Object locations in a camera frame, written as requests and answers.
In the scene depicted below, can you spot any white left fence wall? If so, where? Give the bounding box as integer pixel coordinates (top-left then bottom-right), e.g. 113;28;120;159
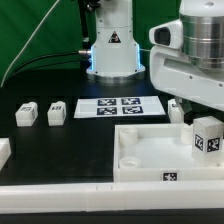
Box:
0;138;11;171

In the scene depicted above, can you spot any black cable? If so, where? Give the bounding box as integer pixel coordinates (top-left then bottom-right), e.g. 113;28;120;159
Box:
6;50;88;83

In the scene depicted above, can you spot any white fence wall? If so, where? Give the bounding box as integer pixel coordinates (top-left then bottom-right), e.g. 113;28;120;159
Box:
0;180;224;214
0;138;11;171

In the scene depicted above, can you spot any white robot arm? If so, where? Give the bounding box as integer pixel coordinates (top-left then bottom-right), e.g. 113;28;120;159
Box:
83;0;224;112

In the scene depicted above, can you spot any white cable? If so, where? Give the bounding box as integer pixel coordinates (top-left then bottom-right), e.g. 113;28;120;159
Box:
0;0;63;88

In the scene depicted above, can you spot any white square tabletop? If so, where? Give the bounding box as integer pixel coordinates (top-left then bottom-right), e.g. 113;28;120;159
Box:
113;124;224;182

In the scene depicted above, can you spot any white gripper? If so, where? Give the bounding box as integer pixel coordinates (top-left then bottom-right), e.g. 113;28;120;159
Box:
149;19;224;124

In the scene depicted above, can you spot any white marker sheet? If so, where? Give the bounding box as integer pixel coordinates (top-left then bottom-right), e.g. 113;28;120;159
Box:
74;96;165;118

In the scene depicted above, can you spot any green backdrop curtain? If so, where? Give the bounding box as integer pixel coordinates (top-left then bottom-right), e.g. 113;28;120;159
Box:
0;0;181;84

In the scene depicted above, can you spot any white front fence wall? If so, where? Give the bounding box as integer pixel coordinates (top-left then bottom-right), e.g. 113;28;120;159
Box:
0;180;224;214

